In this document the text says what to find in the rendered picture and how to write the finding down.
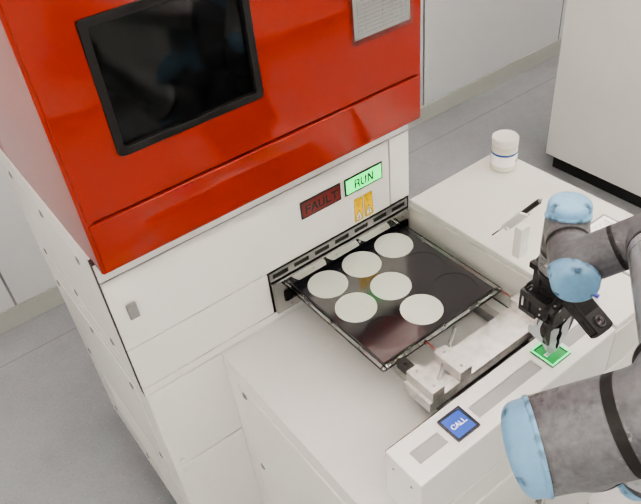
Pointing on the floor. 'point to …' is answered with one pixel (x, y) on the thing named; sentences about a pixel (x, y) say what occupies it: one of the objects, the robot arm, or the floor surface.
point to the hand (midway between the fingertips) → (554, 349)
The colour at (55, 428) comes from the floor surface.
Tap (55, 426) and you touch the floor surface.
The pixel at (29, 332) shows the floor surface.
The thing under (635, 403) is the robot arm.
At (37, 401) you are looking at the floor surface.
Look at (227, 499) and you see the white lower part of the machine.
